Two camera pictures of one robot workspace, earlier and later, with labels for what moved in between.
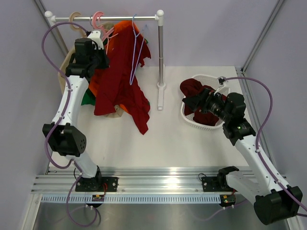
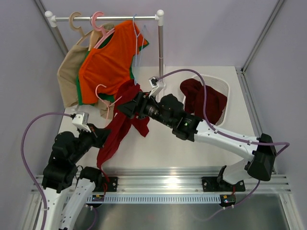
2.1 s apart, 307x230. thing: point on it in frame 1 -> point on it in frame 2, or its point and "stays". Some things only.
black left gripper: [105, 61] -> [99, 135]
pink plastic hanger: [106, 34] -> [103, 101]
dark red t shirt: [119, 84] -> [121, 122]
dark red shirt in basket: [191, 87] stays
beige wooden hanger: [83, 32] stays
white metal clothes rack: [161, 85] stays
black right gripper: [207, 97] -> [139, 106]
